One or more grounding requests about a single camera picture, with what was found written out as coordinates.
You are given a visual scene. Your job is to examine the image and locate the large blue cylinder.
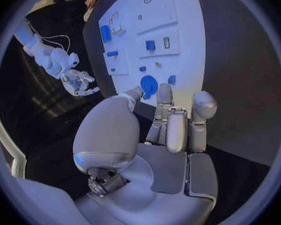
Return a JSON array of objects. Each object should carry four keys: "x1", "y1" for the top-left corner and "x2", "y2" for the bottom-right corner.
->
[{"x1": 99, "y1": 24, "x2": 113, "y2": 43}]

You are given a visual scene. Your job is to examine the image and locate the blue rectangular block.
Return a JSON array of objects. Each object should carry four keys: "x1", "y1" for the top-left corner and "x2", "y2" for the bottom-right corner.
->
[{"x1": 144, "y1": 39, "x2": 157, "y2": 52}]

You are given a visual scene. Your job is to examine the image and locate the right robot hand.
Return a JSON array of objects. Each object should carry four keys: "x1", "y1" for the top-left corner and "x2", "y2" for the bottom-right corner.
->
[{"x1": 59, "y1": 69, "x2": 101, "y2": 97}]

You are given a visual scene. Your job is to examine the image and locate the white task board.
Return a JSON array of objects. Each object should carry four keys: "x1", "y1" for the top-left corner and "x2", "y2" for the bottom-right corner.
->
[{"x1": 98, "y1": 0, "x2": 207, "y2": 120}]

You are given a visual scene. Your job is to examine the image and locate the blue gear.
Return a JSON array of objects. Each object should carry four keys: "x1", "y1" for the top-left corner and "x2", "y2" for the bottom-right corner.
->
[{"x1": 139, "y1": 75, "x2": 159, "y2": 100}]

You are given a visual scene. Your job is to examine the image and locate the white cable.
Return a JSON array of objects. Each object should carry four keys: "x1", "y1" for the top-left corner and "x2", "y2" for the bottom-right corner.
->
[{"x1": 25, "y1": 18, "x2": 72, "y2": 54}]

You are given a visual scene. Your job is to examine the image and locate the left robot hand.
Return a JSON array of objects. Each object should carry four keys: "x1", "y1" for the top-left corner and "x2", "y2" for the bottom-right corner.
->
[{"x1": 72, "y1": 82, "x2": 220, "y2": 225}]

